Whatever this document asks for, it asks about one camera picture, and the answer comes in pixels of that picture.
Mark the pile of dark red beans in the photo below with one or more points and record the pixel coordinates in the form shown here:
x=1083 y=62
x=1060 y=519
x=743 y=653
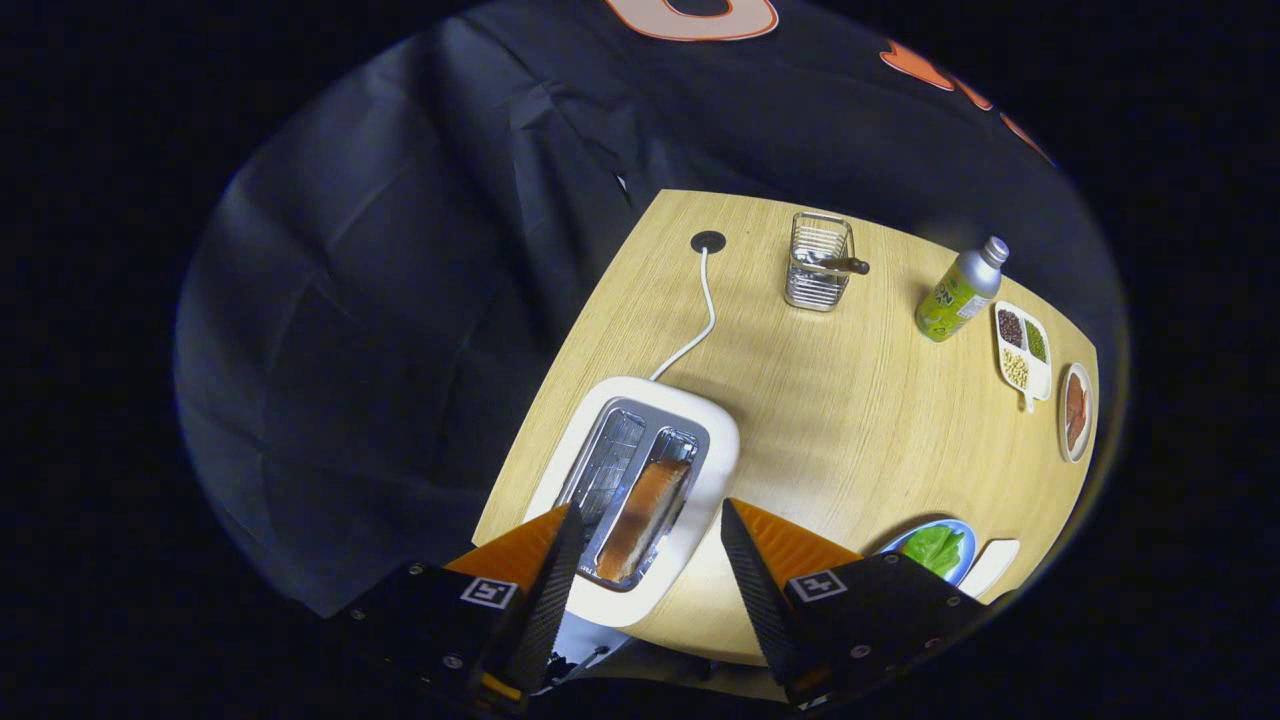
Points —
x=1010 y=328

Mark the pile of green beans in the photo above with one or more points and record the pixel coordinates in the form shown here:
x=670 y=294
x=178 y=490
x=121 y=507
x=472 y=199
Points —
x=1036 y=342

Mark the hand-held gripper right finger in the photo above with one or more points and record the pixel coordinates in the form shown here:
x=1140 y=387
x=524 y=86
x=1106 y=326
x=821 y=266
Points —
x=760 y=600

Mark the white oval meat plate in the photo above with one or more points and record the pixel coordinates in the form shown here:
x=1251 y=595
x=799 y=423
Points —
x=1072 y=456

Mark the white divided snack tray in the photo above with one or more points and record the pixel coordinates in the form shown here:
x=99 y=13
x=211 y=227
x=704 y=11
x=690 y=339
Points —
x=1040 y=380

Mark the cream toaster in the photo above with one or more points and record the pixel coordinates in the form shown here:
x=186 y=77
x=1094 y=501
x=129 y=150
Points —
x=700 y=420

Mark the toasted bread slice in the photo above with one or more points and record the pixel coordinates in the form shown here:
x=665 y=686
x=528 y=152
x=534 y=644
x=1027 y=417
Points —
x=645 y=515

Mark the silver bottle green label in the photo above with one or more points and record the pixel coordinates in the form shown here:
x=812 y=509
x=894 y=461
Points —
x=955 y=300

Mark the pile of yellow soybeans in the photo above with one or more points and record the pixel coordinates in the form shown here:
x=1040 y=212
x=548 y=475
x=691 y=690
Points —
x=1015 y=368

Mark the brown meat piece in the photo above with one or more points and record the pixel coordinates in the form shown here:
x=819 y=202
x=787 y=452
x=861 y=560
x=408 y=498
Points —
x=1075 y=430
x=1075 y=395

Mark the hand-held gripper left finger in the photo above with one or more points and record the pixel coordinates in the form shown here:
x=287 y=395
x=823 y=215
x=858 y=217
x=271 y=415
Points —
x=550 y=610

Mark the white square plate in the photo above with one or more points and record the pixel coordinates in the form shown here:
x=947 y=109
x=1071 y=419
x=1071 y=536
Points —
x=990 y=568

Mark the green lettuce leaf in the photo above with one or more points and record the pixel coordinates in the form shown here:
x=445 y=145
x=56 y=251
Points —
x=935 y=550

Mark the blue plate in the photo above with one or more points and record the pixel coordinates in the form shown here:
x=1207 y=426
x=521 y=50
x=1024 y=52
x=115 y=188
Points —
x=969 y=565

